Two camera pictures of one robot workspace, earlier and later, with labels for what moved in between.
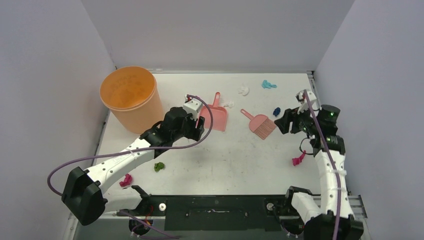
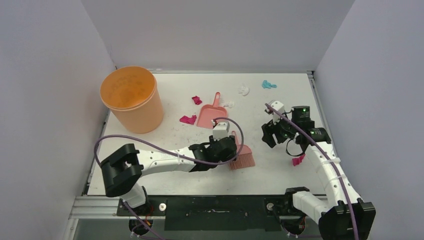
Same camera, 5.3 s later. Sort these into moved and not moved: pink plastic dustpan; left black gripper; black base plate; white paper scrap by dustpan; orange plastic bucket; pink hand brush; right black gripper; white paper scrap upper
Moved: right black gripper; pink hand brush; left black gripper
Not moved: white paper scrap by dustpan; black base plate; orange plastic bucket; white paper scrap upper; pink plastic dustpan
